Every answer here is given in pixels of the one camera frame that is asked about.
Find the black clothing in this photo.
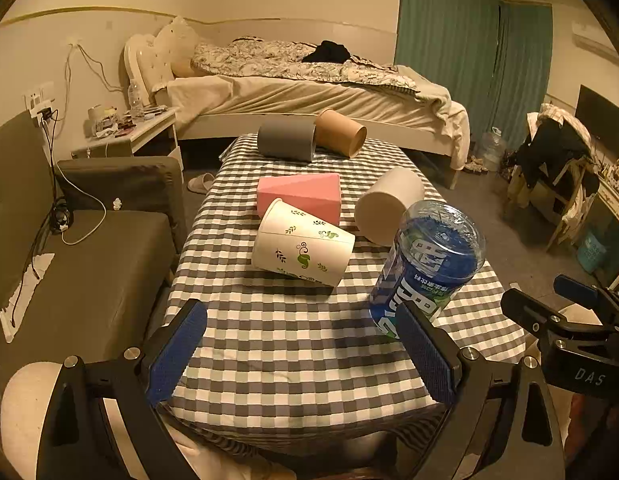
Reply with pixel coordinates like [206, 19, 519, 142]
[302, 40, 351, 65]

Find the bed with floral blanket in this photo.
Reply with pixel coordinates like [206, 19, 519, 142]
[124, 34, 470, 191]

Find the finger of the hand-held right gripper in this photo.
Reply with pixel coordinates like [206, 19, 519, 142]
[553, 274, 619, 318]
[500, 287, 570, 348]

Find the beige bed sheet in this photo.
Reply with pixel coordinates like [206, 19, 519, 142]
[167, 72, 470, 171]

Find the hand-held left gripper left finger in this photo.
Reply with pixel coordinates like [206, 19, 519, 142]
[37, 299, 210, 480]

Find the pink box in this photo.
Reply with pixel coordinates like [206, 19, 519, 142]
[257, 172, 343, 226]

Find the white leaf-print paper cup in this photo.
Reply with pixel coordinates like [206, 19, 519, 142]
[253, 197, 357, 288]

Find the clear water bottle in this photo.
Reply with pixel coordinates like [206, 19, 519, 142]
[128, 80, 144, 120]

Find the white nightstand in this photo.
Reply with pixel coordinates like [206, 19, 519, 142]
[71, 107, 183, 173]

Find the plain white cup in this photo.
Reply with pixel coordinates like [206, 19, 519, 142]
[354, 166, 425, 247]

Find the person's left leg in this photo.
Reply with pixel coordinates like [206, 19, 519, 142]
[0, 362, 65, 480]

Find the chair draped with clothes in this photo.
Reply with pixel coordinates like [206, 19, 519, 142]
[507, 102, 604, 254]

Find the grey cup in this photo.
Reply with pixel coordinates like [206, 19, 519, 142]
[258, 119, 317, 162]

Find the white charging cable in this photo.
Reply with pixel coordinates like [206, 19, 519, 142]
[50, 122, 109, 247]

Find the green curtain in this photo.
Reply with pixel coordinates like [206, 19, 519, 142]
[394, 0, 553, 153]

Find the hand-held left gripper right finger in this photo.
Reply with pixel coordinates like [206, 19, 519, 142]
[394, 302, 565, 480]

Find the grey checkered tablecloth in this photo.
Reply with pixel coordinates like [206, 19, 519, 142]
[157, 132, 527, 456]

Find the teal bin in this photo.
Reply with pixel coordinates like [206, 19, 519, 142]
[577, 227, 613, 274]

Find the beige slipper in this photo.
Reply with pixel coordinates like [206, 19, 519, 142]
[187, 172, 218, 195]

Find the wall cable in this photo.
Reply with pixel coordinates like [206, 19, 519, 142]
[66, 40, 129, 95]

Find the black television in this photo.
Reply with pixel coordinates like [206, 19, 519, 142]
[574, 85, 619, 160]

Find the brown paper cup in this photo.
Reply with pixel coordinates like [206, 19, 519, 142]
[314, 109, 367, 160]

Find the white paper sheet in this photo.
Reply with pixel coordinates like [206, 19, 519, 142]
[0, 252, 55, 343]

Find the large clear water jug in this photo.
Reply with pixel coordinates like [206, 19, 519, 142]
[479, 127, 507, 173]

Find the wall power socket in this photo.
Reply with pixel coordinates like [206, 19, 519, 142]
[24, 82, 59, 127]

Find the dark olive sofa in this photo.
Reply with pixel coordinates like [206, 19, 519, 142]
[0, 110, 188, 361]

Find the blue labelled plastic bottle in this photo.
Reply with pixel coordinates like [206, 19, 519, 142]
[368, 200, 487, 343]

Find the cream pillow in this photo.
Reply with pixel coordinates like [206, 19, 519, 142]
[154, 16, 199, 79]

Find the floral quilt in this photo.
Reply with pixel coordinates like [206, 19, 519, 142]
[191, 37, 421, 95]

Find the white air conditioner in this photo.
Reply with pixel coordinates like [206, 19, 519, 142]
[572, 20, 619, 57]

